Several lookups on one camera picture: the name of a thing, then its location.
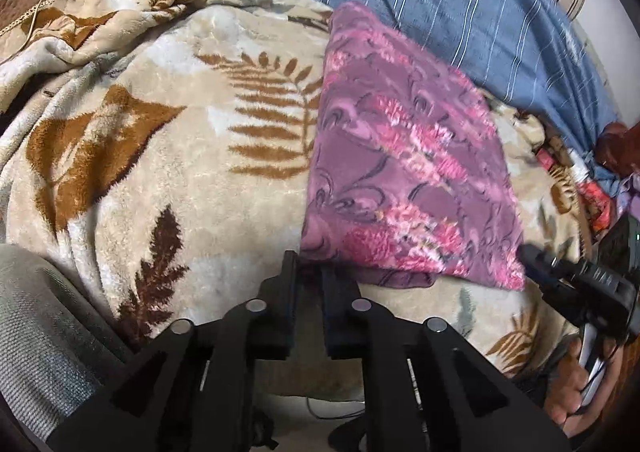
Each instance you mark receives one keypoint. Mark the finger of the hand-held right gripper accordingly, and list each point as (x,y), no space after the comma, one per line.
(547,267)
(565,302)

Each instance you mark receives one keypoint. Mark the blue plaid pillow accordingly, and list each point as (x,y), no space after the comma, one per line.
(450,7)

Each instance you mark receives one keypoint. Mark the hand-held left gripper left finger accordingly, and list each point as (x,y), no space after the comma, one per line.
(289,302)

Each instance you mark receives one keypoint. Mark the purple floral garment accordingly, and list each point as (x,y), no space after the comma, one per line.
(400,157)

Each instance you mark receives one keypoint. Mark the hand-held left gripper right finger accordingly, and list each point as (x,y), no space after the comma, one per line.
(332,312)

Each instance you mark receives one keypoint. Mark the beige leaf print blanket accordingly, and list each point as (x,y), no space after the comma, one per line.
(175,182)

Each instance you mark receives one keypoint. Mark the red patterned cloth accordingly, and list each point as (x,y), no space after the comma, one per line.
(595,199)

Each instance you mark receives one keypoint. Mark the dark brown object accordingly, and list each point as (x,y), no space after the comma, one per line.
(617,147)

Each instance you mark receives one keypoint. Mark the person's right hand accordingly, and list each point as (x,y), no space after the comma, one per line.
(565,392)

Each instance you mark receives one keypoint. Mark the person's grey knit clothing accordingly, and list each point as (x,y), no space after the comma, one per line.
(45,332)

